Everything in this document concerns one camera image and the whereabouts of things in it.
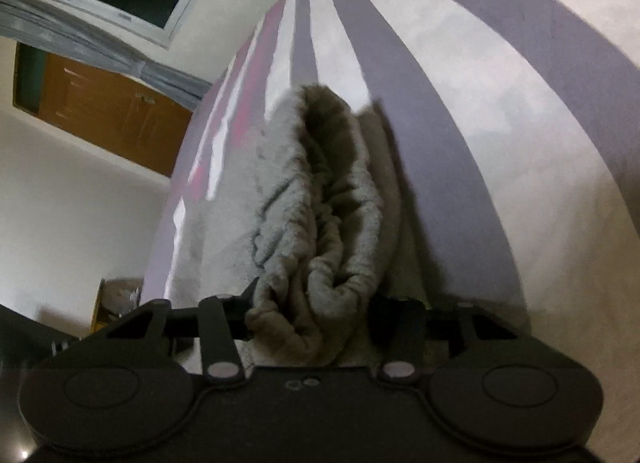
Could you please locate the grey towel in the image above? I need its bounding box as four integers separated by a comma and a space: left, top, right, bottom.
167, 84, 426, 369

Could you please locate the brown wooden door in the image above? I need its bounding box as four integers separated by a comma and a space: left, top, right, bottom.
14, 42, 194, 178

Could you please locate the grey-blue curtain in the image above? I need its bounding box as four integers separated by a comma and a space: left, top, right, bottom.
0, 0, 212, 110

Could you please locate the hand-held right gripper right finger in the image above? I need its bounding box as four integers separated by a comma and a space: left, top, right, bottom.
370, 295, 518, 386

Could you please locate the cardboard box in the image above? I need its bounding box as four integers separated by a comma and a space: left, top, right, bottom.
91, 277, 147, 335

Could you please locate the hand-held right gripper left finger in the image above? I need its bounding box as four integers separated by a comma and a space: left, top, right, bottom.
107, 279, 261, 386

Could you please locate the striped bed sheet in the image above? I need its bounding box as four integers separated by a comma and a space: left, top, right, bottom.
140, 0, 640, 394

